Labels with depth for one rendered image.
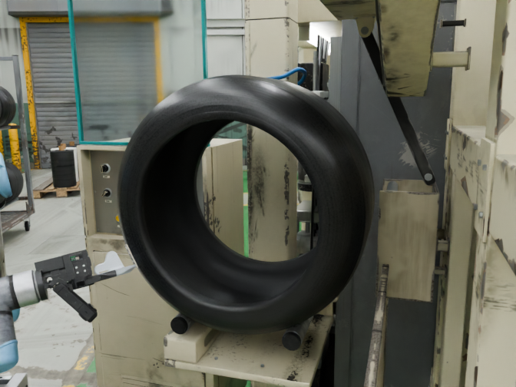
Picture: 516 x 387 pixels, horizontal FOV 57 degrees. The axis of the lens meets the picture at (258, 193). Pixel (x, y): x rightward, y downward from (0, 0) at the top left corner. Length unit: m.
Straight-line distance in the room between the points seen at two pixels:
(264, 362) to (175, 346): 0.22
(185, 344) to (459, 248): 0.74
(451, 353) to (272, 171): 0.70
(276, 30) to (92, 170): 1.00
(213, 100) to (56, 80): 10.12
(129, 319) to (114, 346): 0.16
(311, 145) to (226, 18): 9.66
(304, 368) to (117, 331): 1.09
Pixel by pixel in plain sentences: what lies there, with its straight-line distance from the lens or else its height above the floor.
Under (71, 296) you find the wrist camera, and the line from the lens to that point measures 1.16.
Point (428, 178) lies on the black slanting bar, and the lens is 1.28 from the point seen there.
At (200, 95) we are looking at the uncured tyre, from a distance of 1.02.
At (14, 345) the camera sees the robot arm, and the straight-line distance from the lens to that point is 1.13.
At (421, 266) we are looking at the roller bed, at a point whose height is 1.00.
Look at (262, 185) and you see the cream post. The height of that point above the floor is 1.19.
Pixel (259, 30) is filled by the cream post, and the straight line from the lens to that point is 1.40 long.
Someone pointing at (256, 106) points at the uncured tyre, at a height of 1.42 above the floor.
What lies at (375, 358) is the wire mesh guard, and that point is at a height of 1.00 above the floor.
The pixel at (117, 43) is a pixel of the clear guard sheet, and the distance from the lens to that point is 1.90.
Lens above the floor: 1.44
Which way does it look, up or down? 11 degrees down
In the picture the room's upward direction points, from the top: 1 degrees counter-clockwise
